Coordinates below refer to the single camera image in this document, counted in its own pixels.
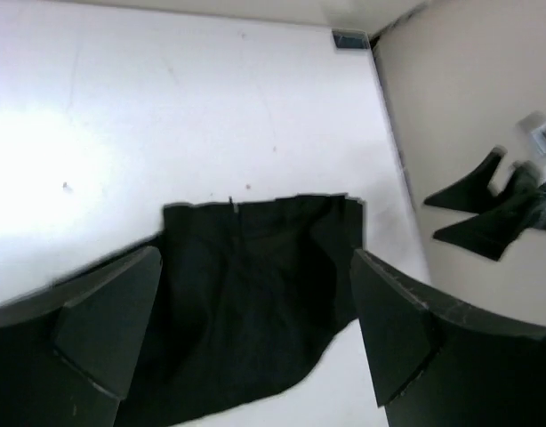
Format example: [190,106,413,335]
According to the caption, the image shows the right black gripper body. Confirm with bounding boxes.
[525,164,546,232]

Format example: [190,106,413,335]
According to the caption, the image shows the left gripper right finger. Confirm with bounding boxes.
[350,250,546,426]

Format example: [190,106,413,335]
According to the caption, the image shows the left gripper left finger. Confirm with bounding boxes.
[0,246,162,426]

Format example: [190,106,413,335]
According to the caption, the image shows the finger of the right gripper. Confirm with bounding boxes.
[423,146,507,212]
[432,162,536,261]

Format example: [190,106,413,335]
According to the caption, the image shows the black pleated skirt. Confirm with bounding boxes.
[116,195,364,426]

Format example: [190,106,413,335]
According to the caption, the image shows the right blue corner label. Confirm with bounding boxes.
[332,28,371,50]

